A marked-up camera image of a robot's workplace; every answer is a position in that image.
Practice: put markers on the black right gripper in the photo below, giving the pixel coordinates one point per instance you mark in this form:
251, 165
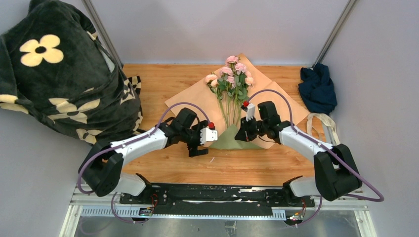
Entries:
244, 134

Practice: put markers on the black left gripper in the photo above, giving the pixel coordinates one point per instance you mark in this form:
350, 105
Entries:
193, 148

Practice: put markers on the green and peach wrapping paper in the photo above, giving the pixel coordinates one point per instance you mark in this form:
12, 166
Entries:
203, 102

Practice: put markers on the pink fake flower bunch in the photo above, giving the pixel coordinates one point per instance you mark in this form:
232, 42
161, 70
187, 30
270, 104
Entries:
231, 85

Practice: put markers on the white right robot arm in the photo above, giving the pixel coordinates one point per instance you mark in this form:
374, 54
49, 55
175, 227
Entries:
335, 169

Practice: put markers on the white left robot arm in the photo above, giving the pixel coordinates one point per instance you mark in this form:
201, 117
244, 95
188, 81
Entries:
102, 168

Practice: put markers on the navy blue cloth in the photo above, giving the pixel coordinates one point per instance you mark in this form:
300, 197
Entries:
317, 89

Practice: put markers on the dark floral fleece blanket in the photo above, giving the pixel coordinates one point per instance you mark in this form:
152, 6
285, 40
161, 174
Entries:
54, 68

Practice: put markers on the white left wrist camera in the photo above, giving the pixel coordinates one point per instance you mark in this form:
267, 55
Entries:
208, 135

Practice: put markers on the black and aluminium base rail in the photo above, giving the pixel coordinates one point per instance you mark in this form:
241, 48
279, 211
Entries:
198, 201

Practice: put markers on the right aluminium frame post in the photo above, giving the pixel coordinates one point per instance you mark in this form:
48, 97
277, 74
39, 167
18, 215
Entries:
349, 7

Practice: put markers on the aluminium frame post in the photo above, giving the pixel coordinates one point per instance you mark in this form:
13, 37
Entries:
95, 18
349, 7

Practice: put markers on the left aluminium frame post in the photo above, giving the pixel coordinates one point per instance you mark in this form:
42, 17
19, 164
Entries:
95, 18

